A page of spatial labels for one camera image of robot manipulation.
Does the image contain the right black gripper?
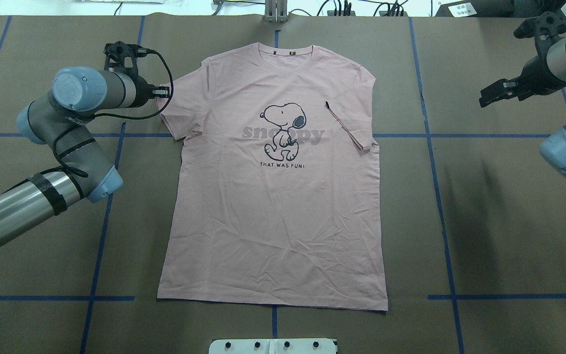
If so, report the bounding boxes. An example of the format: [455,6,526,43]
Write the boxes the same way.
[479,57,566,108]

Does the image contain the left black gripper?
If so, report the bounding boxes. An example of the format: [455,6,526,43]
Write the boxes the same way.
[139,85,171,99]

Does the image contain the pink Snoopy t-shirt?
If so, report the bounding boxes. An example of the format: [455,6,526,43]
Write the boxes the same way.
[157,43,389,312]

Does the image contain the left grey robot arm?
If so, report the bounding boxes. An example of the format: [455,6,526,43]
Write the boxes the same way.
[0,66,174,247]

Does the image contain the aluminium frame post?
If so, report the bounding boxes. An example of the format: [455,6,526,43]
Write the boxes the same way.
[263,0,289,23]

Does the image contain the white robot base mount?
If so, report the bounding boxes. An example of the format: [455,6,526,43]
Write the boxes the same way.
[208,338,339,354]

